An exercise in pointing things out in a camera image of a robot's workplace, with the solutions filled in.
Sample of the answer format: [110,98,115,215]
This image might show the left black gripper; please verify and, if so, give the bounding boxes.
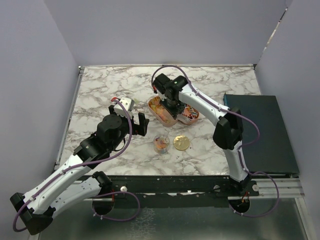
[109,105,149,152]

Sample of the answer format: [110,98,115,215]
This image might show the clear plastic scoop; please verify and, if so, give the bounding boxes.
[176,112,189,122]

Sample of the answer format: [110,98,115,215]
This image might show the pink tray of gummy candies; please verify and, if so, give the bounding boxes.
[148,96,178,127]

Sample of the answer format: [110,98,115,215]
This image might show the pink tray of lollipops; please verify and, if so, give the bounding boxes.
[178,104,200,125]

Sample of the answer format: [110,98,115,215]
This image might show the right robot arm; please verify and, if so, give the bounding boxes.
[151,73,251,196]

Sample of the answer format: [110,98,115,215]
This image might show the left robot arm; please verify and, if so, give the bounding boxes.
[10,113,149,235]

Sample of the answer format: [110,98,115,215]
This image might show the clear glass jar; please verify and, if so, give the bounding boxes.
[153,134,170,155]

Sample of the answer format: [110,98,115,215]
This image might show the gold jar lid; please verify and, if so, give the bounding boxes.
[173,135,190,151]

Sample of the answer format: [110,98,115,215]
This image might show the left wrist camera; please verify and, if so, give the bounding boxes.
[111,97,135,118]

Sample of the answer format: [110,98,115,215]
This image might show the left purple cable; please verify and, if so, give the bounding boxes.
[13,98,135,232]

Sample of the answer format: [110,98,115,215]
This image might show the purple cable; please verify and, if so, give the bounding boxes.
[13,98,135,232]
[151,64,281,218]

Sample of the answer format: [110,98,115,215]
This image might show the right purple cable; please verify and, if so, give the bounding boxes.
[151,64,281,218]

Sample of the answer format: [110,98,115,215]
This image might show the blue network switch box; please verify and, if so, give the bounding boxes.
[223,94,300,176]

